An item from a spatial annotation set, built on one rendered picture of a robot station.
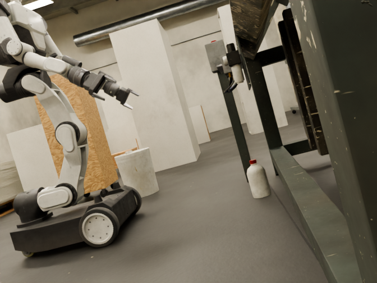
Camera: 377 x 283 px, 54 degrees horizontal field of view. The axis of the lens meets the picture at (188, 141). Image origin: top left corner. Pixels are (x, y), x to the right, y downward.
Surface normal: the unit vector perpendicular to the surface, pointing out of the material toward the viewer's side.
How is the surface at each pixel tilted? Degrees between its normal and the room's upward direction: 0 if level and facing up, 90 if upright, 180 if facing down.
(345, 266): 0
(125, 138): 90
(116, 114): 90
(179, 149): 90
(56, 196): 90
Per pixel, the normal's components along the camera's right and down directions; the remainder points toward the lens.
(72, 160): 0.04, 0.48
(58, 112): -0.09, 0.08
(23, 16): 0.59, -0.22
